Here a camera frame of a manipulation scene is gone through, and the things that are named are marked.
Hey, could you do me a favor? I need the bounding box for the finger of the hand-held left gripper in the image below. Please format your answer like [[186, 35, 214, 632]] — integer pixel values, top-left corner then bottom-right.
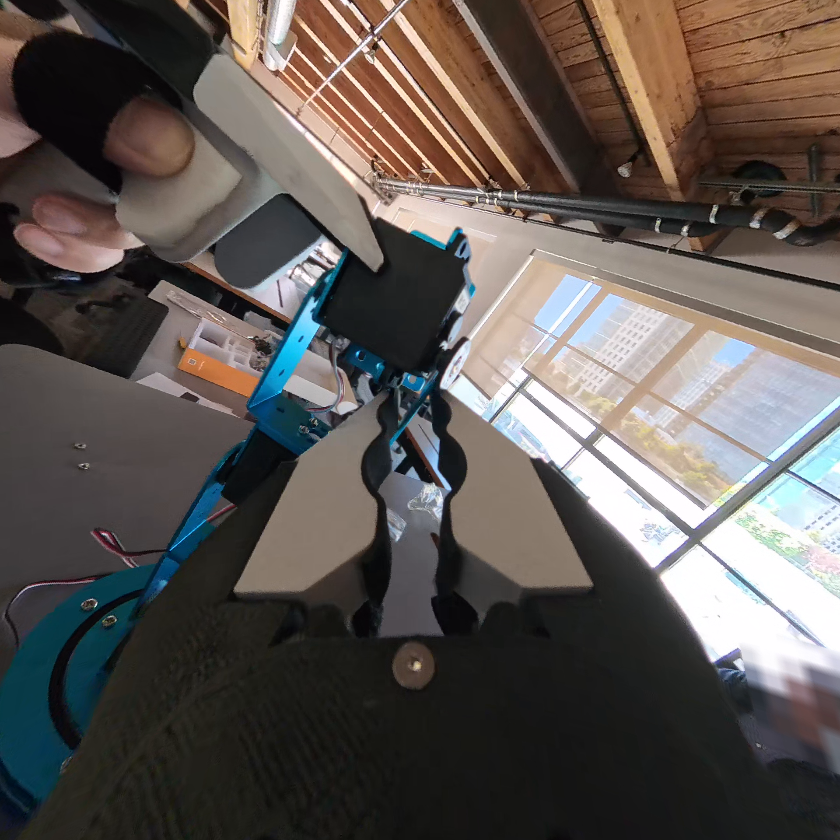
[[192, 52, 386, 291]]

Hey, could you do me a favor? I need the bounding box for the black keyboard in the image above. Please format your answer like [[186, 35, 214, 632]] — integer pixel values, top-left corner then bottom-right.
[[85, 298, 170, 378]]

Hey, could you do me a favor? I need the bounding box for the person's left hand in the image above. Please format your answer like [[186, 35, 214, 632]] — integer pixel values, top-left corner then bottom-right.
[[0, 36, 196, 275]]

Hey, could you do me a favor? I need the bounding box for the silver air duct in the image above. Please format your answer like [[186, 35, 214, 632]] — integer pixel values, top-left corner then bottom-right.
[[262, 0, 299, 72]]

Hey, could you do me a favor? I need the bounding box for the metal ceiling conduit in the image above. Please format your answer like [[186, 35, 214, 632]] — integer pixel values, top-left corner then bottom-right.
[[295, 0, 421, 119]]

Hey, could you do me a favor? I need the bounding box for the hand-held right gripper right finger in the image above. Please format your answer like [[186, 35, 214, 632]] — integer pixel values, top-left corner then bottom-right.
[[430, 390, 596, 634]]

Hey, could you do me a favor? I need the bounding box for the black servo with blue bracket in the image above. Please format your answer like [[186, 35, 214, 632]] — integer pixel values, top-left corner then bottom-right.
[[314, 218, 476, 395]]

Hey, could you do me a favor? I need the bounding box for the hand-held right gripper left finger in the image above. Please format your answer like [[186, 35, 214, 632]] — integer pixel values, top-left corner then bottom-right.
[[233, 394, 398, 637]]

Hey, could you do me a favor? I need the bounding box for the city view window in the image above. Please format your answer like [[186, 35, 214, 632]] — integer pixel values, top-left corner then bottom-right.
[[459, 249, 840, 647]]

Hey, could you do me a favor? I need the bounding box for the black ceiling pipe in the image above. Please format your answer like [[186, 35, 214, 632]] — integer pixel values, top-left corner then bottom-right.
[[374, 174, 840, 247]]

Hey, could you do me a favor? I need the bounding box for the blue hobby robot arm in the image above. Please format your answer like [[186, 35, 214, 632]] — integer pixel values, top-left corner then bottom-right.
[[0, 266, 437, 824]]

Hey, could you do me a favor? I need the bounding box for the grey desk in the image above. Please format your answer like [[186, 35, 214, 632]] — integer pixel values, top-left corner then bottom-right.
[[85, 279, 460, 634]]

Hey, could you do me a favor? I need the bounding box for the orange parts box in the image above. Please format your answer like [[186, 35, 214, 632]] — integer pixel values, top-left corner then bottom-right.
[[177, 317, 280, 399]]

